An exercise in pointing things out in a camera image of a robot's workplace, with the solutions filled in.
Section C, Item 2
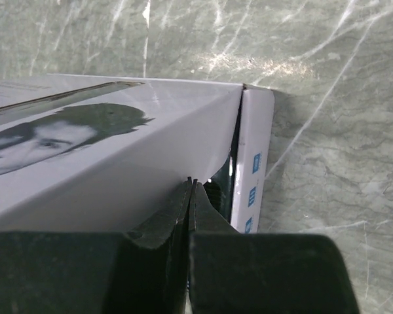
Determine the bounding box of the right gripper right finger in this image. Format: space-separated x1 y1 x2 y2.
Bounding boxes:
189 182 360 313

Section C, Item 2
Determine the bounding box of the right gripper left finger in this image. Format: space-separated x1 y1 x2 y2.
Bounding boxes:
0 181 192 313

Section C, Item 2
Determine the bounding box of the white box with black tray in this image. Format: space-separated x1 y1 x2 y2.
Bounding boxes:
0 74 275 233

